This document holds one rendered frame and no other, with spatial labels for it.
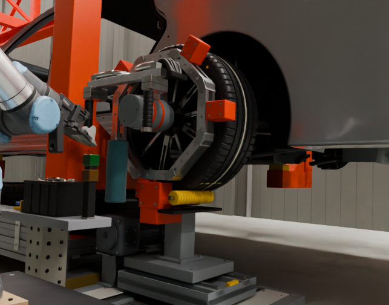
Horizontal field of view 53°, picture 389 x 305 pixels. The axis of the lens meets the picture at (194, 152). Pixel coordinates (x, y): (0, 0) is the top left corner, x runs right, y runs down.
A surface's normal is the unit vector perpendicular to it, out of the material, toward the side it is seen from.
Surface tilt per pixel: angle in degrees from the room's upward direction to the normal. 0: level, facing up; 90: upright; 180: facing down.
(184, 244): 90
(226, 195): 90
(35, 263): 90
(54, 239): 90
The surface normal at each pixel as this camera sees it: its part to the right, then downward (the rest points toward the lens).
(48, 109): 0.90, 0.05
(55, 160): -0.61, -0.07
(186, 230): 0.79, -0.01
